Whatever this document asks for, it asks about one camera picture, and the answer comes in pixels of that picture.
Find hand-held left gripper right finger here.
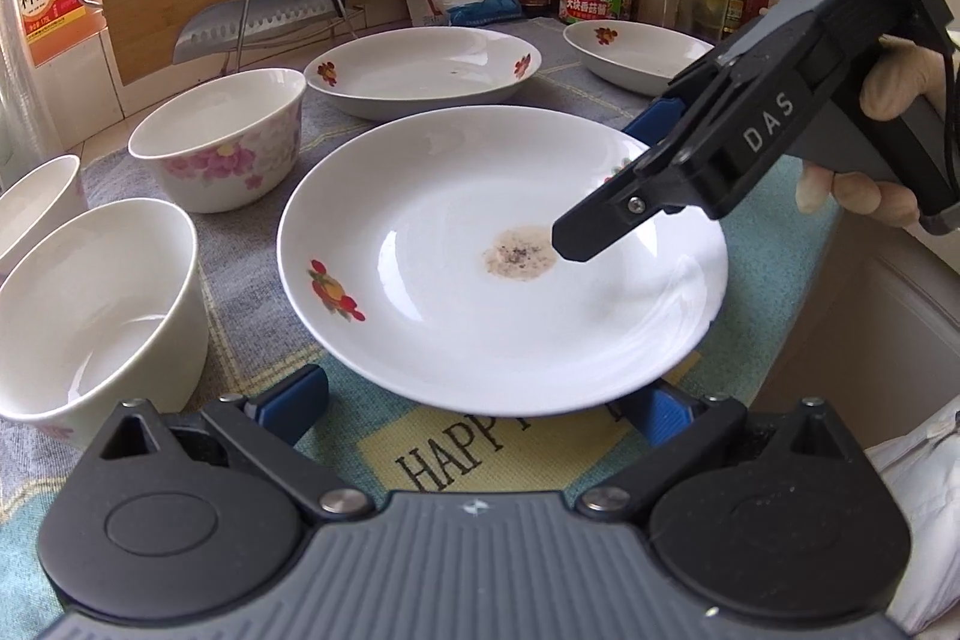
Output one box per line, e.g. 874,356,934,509
577,383,863,522

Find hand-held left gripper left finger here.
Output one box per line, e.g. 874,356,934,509
97,364,376,525

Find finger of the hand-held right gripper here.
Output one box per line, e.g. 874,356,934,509
621,51,758,150
551,137,725,262

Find white plate red flower print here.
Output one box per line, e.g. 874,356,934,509
562,20,717,97
304,26,542,122
277,104,730,417

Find plain white bowl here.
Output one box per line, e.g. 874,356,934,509
0,154,89,266

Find person's right hand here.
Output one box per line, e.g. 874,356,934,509
796,36,950,230

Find grey blue woven table mat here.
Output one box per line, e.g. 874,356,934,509
0,14,845,640

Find white bowl faint pink print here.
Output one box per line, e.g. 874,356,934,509
0,197,209,450

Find white cloth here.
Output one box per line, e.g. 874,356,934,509
862,407,960,633

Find white bowl pink flowers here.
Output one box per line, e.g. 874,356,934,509
127,68,307,215

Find kitchen knife black handle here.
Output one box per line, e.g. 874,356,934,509
172,0,434,65

